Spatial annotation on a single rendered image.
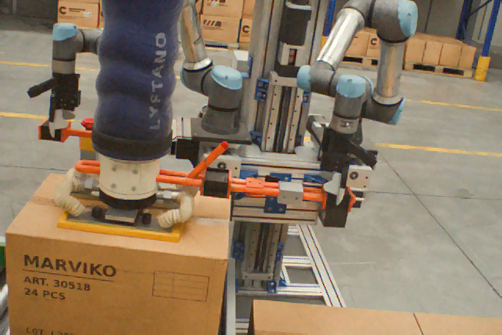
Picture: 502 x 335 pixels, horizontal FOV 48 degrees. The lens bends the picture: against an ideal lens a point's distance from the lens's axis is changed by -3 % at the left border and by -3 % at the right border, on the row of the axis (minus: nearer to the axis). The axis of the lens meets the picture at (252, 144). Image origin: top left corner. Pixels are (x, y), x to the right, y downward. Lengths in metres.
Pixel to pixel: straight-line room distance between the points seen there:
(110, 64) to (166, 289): 0.62
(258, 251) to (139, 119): 1.22
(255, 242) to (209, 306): 0.92
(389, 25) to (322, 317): 1.02
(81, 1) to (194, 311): 7.52
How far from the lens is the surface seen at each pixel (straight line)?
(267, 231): 2.56
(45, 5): 10.17
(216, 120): 2.17
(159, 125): 1.56
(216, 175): 1.69
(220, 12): 8.75
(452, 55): 9.96
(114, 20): 1.50
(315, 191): 1.72
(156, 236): 1.61
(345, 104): 1.59
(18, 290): 1.75
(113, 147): 1.56
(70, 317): 1.75
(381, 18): 1.97
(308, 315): 2.11
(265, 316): 2.07
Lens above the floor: 1.77
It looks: 20 degrees down
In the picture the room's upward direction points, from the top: 8 degrees clockwise
